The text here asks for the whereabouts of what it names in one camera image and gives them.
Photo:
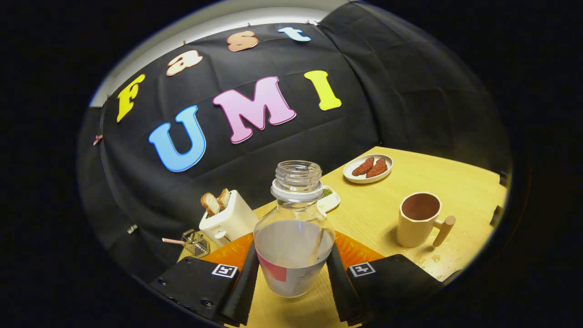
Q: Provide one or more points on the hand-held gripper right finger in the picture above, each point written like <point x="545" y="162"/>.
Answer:
<point x="340" y="291"/>

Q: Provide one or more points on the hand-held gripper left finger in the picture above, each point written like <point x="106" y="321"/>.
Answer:
<point x="243" y="291"/>

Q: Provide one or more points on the clear plastic juice bottle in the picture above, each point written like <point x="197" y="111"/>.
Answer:
<point x="294" y="255"/>

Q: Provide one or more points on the white toaster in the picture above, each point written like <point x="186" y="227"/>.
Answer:
<point x="232" y="221"/>

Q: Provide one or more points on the pink striped straw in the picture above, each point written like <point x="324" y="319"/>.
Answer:
<point x="173" y="241"/>

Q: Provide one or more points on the wooden table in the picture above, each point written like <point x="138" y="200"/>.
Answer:
<point x="373" y="209"/>

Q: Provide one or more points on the small white dish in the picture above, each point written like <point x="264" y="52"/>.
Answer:
<point x="330" y="200"/>

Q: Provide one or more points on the toast slice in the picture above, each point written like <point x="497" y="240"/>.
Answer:
<point x="210" y="203"/>
<point x="223" y="198"/>

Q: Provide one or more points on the white round plate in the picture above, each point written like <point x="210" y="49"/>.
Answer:
<point x="357" y="177"/>

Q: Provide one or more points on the red meat piece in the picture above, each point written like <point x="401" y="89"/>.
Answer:
<point x="377" y="168"/>
<point x="363" y="166"/>

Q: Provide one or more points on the metal clip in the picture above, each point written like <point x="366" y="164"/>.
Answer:
<point x="132" y="228"/>

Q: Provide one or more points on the pink clip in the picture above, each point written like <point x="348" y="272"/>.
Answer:
<point x="97" y="140"/>

